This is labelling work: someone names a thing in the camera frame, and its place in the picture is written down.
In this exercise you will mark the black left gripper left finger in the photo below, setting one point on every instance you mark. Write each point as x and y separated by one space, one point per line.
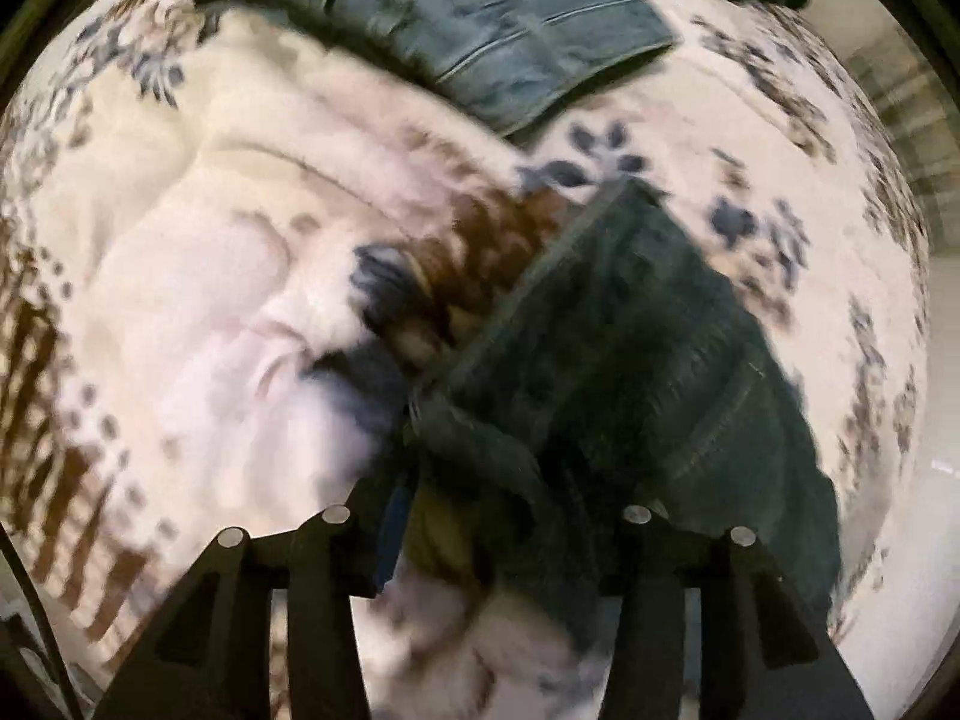
206 651

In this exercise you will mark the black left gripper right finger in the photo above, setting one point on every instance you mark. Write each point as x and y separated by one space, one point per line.
763 654

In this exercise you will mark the dark blue denim jeans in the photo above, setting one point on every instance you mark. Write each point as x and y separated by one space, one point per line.
620 370

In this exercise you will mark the floral cream fleece blanket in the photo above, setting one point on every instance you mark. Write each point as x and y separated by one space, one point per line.
232 251

